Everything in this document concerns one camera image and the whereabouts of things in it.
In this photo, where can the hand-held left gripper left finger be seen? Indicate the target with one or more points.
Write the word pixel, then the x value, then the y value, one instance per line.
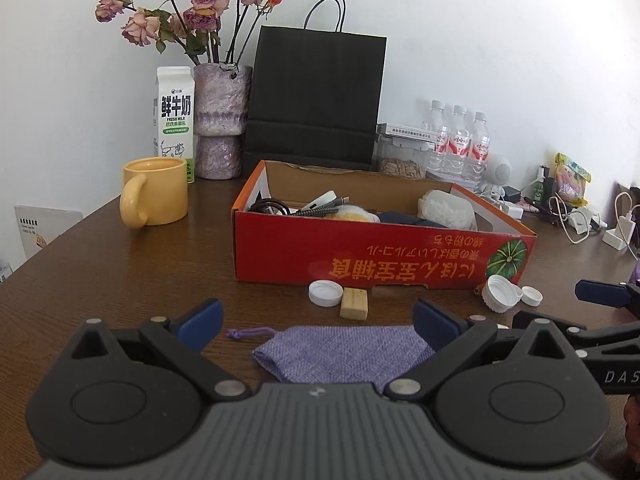
pixel 202 324

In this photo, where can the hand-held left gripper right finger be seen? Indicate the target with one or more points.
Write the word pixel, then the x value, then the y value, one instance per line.
pixel 437 329

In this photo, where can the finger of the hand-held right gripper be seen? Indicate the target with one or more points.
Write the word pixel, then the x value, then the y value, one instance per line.
pixel 602 292
pixel 527 317

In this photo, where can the small white bottle cap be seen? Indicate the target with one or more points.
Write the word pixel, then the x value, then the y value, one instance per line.
pixel 326 292
pixel 531 295

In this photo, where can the large white cap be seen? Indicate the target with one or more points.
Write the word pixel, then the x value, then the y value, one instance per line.
pixel 500 292

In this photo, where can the beige block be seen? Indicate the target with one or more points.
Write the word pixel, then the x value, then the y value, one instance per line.
pixel 354 304

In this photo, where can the purple fabric pouch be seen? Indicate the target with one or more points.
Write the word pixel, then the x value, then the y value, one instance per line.
pixel 340 355

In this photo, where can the clear plastic bag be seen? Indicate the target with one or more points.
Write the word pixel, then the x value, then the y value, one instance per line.
pixel 445 207

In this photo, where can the red cardboard box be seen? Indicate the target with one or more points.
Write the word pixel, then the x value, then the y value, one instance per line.
pixel 300 250

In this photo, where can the white plug adapter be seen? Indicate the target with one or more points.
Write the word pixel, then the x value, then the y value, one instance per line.
pixel 620 232

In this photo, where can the white charger block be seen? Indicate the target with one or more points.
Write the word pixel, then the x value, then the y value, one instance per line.
pixel 512 210

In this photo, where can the pink pen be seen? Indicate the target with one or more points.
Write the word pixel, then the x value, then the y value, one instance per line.
pixel 531 205

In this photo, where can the yellow snack packet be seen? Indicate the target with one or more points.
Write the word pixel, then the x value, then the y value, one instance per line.
pixel 572 180

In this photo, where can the black upright device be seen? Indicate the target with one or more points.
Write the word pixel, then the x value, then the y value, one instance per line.
pixel 542 190

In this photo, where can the black power adapter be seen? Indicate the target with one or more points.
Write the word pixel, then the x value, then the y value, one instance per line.
pixel 511 193

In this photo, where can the yellow mug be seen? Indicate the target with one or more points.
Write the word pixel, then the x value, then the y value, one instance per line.
pixel 160 195

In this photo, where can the white round speaker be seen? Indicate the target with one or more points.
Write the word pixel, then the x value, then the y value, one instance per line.
pixel 497 170

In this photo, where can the clear food container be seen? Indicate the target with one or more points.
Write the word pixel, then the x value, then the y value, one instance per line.
pixel 400 167

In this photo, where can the clear water bottle red label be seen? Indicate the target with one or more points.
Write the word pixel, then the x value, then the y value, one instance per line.
pixel 478 152
pixel 456 147
pixel 436 145

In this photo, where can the white printed carton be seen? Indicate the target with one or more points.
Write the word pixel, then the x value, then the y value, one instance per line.
pixel 45 230

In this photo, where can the white flat carton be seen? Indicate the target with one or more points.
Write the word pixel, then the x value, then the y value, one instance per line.
pixel 405 131

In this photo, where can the white milk carton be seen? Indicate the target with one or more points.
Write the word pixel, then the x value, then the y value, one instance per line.
pixel 175 110

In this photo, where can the purple textured vase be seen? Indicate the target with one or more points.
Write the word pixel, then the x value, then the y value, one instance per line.
pixel 220 105

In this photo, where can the black paper bag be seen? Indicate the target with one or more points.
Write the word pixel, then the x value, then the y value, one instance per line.
pixel 315 95

